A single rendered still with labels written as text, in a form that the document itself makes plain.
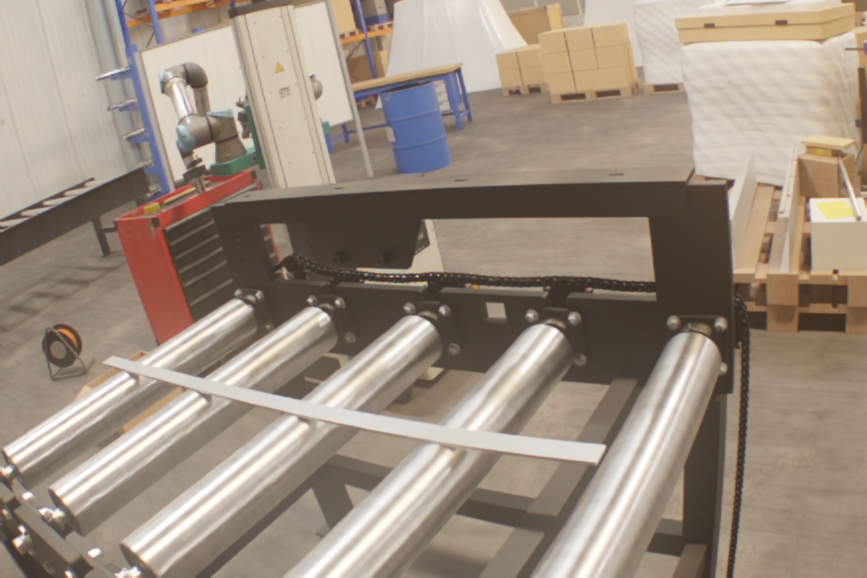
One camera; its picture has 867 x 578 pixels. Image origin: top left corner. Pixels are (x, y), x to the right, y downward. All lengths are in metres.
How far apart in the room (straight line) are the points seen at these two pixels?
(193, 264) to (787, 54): 3.62
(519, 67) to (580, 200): 10.16
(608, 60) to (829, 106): 5.57
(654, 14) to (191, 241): 7.28
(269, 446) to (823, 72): 3.78
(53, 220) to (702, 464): 5.79
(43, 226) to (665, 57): 7.82
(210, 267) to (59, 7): 9.30
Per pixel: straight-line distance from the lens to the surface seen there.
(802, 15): 4.26
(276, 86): 3.00
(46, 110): 11.84
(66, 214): 6.43
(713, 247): 1.18
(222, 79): 5.96
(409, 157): 6.89
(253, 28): 2.97
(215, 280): 3.56
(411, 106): 6.78
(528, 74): 11.26
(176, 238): 3.41
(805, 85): 4.27
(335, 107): 6.30
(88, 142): 12.11
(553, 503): 1.06
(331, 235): 1.58
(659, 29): 9.35
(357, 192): 1.47
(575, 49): 9.56
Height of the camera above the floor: 1.49
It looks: 19 degrees down
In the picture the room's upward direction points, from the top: 13 degrees counter-clockwise
